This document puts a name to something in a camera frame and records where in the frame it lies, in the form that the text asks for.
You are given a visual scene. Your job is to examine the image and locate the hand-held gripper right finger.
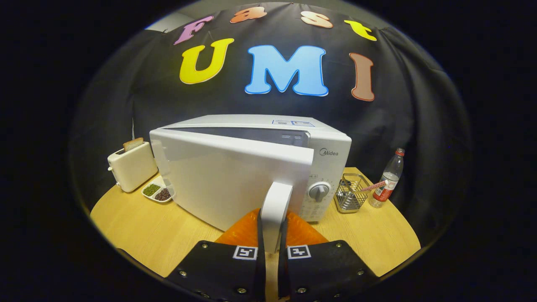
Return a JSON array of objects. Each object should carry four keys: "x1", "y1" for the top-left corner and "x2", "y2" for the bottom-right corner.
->
[{"x1": 278, "y1": 212, "x2": 380, "y2": 302}]

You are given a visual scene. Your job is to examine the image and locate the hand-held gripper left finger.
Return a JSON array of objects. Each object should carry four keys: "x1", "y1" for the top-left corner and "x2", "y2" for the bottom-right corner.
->
[{"x1": 165, "y1": 208, "x2": 267, "y2": 302}]

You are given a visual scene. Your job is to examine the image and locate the white microwave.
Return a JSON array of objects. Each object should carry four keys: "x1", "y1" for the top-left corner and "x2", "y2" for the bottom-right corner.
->
[{"x1": 149, "y1": 114, "x2": 352, "y2": 254}]

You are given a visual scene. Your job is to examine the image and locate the pink striped straw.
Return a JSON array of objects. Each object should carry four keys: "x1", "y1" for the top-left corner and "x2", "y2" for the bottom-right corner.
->
[{"x1": 360, "y1": 180, "x2": 389, "y2": 193}]

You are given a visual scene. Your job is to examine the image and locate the white divided dish of beans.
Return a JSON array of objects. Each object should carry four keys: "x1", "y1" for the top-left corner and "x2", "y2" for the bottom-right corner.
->
[{"x1": 142, "y1": 176, "x2": 175, "y2": 204}]

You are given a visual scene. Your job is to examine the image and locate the clear bottle with red label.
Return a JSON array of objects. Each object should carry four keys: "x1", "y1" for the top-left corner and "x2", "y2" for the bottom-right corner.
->
[{"x1": 369, "y1": 148, "x2": 405, "y2": 208}]

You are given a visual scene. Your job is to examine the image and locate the cream white toaster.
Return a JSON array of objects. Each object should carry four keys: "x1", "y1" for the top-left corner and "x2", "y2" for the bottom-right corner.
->
[{"x1": 107, "y1": 141, "x2": 159, "y2": 193}]

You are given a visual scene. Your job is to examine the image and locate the black backdrop cloth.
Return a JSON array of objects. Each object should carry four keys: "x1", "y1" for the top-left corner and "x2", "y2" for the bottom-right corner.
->
[{"x1": 69, "y1": 2, "x2": 472, "y2": 248}]

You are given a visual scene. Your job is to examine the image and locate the metal wire basket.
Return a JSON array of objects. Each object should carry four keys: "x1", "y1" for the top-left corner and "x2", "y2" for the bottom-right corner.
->
[{"x1": 334, "y1": 173, "x2": 371, "y2": 213}]

